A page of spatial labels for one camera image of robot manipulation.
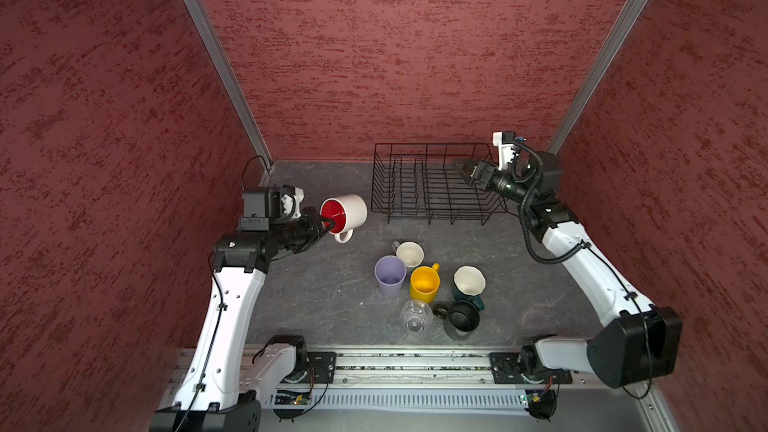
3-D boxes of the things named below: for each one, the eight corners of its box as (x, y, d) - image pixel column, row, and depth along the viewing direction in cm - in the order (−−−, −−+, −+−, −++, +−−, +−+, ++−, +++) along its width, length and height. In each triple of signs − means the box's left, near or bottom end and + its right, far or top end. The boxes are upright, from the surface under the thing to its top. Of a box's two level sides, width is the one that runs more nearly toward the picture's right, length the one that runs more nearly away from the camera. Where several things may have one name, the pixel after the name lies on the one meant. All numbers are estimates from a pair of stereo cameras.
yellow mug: (410, 308, 85) (412, 297, 78) (409, 276, 91) (411, 263, 84) (438, 308, 85) (443, 297, 78) (435, 276, 92) (439, 263, 84)
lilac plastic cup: (375, 300, 87) (373, 284, 77) (376, 272, 92) (375, 255, 83) (405, 300, 87) (406, 284, 78) (404, 272, 92) (406, 255, 83)
